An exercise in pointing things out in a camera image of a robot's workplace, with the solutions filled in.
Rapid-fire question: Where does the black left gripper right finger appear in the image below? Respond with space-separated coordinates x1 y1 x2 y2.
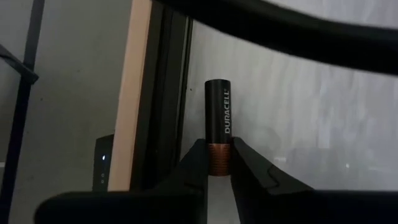
231 136 398 224

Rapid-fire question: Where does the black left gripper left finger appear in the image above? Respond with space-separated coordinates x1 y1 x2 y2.
34 138 209 224

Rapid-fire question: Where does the black copper Duracell battery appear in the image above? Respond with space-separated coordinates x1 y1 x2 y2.
204 78 233 177

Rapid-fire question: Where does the black and grey computer box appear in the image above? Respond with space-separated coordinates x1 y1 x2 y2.
92 133 115 192

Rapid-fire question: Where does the black aluminium table frame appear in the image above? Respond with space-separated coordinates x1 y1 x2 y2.
130 0 194 192

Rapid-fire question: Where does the thick black camera cable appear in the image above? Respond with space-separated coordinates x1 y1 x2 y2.
155 0 398 77

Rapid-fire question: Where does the black metal frame post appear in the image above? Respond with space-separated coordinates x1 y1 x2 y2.
0 0 46 224

